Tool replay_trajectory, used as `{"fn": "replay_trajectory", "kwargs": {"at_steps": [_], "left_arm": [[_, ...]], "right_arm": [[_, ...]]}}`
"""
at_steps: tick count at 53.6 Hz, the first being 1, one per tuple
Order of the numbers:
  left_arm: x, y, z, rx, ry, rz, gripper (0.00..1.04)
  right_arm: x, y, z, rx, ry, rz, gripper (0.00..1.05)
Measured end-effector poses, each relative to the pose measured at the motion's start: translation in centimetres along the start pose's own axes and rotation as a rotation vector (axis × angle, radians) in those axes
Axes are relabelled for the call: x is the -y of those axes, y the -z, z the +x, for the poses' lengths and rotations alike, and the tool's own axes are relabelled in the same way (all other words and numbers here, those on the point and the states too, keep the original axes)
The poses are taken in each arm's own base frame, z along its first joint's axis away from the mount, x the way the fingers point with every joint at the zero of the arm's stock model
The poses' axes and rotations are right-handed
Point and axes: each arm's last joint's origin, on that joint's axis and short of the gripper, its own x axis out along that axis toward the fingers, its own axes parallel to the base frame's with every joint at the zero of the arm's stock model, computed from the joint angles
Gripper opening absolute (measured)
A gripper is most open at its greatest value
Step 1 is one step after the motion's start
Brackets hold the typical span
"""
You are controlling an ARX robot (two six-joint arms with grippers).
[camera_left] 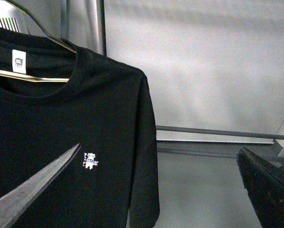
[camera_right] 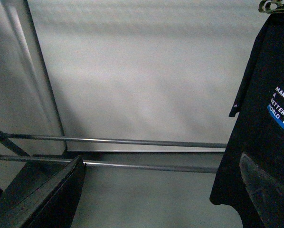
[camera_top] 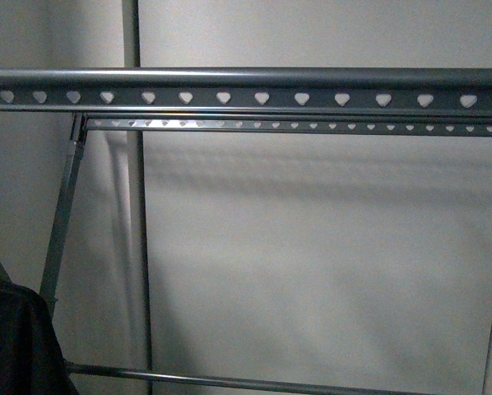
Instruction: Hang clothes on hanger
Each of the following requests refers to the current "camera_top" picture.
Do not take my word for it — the black printed t-shirt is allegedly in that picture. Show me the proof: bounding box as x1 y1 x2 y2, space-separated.
0 280 77 394

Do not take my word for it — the grey slanted rack leg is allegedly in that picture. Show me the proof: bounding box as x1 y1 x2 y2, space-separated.
39 113 87 317

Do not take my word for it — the grey lower rack crossbar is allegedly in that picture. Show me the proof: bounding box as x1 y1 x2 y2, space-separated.
64 361 440 395

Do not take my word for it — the grey rear perforated rack rail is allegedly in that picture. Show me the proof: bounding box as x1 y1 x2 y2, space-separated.
86 118 492 137

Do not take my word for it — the grey perforated rack rail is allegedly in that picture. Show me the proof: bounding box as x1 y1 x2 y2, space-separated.
86 118 492 137
0 67 492 116

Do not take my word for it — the grey vertical wall post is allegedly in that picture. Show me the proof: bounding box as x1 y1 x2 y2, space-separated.
122 0 155 395

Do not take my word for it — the grey front perforated rack rail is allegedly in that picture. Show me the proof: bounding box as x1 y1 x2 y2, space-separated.
0 67 492 116

